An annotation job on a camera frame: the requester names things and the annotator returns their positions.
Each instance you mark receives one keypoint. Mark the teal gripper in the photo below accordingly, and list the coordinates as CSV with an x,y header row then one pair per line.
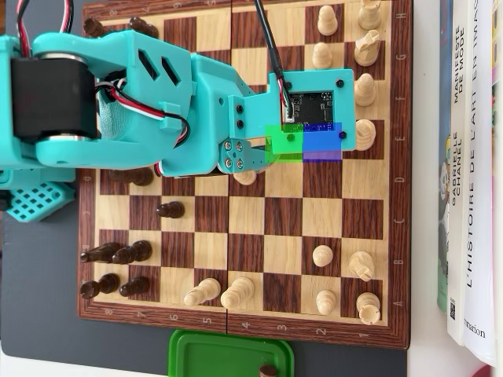
x,y
210,118

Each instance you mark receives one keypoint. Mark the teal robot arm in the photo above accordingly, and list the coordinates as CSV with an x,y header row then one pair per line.
x,y
118,51

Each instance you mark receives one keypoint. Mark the captured dark chess piece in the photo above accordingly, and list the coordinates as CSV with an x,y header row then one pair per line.
x,y
268,371

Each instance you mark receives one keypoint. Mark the light wooden pawn piece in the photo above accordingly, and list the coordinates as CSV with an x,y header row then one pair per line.
x,y
327,21
326,301
245,178
322,57
322,255

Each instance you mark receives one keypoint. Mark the wooden folding chessboard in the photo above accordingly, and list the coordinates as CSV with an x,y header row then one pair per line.
x,y
247,220

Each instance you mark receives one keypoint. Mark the dark wooden pawn piece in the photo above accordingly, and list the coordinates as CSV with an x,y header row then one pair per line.
x,y
135,286
143,26
171,210

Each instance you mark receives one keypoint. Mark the dark wooden queen piece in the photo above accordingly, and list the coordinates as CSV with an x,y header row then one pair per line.
x,y
135,177

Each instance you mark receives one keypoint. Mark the light wooden king piece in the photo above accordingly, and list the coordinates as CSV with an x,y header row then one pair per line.
x,y
365,135

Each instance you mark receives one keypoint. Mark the light wooden queen piece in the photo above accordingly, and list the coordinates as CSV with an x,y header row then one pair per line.
x,y
237,293

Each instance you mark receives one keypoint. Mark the light wooden bishop piece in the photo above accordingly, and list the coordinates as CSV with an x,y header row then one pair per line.
x,y
365,91
204,291

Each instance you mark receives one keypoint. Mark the light wooden knight piece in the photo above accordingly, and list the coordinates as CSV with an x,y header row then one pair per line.
x,y
361,265
366,51

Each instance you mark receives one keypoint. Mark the dark wooden knight piece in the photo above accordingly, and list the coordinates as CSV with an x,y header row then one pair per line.
x,y
101,254

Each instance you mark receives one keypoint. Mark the dark wooden rook piece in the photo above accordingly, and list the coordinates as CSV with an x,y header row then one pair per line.
x,y
94,27
100,286

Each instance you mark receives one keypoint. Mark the light wooden rook piece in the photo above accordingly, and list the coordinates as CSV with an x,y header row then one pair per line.
x,y
369,17
368,309

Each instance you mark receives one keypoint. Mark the green plastic tray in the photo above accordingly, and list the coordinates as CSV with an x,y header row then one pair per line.
x,y
220,353

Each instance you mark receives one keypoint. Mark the illustrated panda book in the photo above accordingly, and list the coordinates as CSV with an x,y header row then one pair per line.
x,y
444,176

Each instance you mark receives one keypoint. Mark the white Chanel fashion book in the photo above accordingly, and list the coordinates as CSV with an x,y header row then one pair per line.
x,y
458,157

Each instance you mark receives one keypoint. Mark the white art history book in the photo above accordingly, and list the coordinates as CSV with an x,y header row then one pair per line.
x,y
477,196

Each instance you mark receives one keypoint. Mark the pink round object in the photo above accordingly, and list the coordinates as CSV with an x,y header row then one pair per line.
x,y
487,372

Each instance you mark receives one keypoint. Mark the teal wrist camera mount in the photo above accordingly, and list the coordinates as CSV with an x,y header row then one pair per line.
x,y
310,78

